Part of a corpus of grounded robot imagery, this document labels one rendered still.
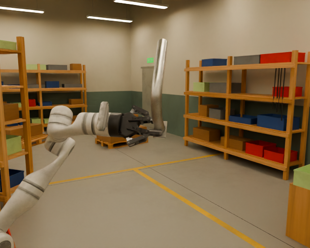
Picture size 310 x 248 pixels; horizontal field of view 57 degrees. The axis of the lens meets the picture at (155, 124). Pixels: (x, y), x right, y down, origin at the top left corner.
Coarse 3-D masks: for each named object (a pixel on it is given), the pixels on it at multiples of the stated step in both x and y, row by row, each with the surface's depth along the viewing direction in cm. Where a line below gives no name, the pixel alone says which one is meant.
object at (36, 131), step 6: (18, 126) 781; (36, 126) 812; (6, 132) 732; (12, 132) 733; (18, 132) 751; (36, 132) 813; (42, 132) 834; (36, 138) 781; (42, 138) 778; (36, 144) 758
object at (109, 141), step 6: (144, 126) 781; (96, 138) 772; (102, 138) 746; (108, 138) 720; (114, 138) 721; (120, 138) 733; (102, 144) 743; (108, 144) 718; (114, 144) 763; (126, 144) 754
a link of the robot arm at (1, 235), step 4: (0, 232) 100; (4, 232) 102; (0, 236) 98; (4, 236) 99; (8, 236) 100; (0, 240) 97; (4, 240) 98; (8, 240) 100; (12, 240) 102; (0, 244) 97; (4, 244) 98; (8, 244) 100; (12, 244) 101
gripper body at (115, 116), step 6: (114, 114) 87; (120, 114) 87; (126, 114) 89; (132, 114) 89; (108, 120) 86; (114, 120) 85; (120, 120) 86; (126, 120) 88; (108, 126) 85; (114, 126) 85; (120, 126) 87; (138, 126) 88; (114, 132) 86; (120, 132) 87; (126, 132) 86; (132, 132) 86
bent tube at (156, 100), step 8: (160, 40) 85; (160, 48) 83; (160, 56) 82; (160, 64) 80; (160, 72) 79; (152, 80) 79; (160, 80) 78; (152, 88) 78; (160, 88) 77; (152, 96) 77; (160, 96) 77; (152, 104) 78; (160, 104) 78; (152, 112) 79; (160, 112) 79; (160, 120) 80; (160, 128) 85; (160, 136) 87
